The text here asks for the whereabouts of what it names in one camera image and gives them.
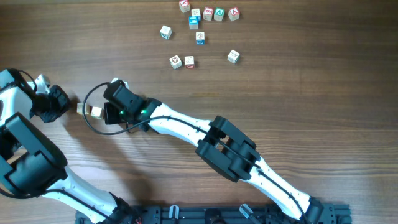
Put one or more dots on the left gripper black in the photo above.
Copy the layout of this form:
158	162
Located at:
58	106

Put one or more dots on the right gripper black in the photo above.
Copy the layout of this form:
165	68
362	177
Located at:
109	115

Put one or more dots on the red letter M block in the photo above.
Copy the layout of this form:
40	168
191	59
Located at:
97	112

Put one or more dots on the blue letter P block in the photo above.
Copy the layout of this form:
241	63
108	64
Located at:
83	109

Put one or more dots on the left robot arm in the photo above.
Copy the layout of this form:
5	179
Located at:
33	166

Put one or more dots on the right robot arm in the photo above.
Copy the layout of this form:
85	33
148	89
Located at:
220	144

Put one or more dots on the brown picture block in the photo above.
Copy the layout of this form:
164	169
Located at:
175	62

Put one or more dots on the red sided block bottom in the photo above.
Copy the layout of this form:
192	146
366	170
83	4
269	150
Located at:
189	62

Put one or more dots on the green sided block left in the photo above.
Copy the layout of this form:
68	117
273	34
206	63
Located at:
165	32

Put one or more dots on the green sided block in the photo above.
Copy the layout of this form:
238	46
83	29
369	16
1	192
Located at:
165	32
233	56

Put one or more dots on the orange picture blue block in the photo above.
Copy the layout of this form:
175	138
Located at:
200	38

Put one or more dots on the red letter block top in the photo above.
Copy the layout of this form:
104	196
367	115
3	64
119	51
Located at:
184	5

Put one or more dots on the tan picture block top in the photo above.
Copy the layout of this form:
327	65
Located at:
196	13

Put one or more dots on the green sided block right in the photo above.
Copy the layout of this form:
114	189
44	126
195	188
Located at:
233	56

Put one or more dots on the red number nine block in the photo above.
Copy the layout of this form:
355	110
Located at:
208	13

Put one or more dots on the green letter V block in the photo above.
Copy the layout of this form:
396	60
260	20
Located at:
218	14

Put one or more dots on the red letter A block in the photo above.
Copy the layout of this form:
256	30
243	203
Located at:
233	14

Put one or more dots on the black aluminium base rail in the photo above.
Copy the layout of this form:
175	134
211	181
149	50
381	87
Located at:
269	214

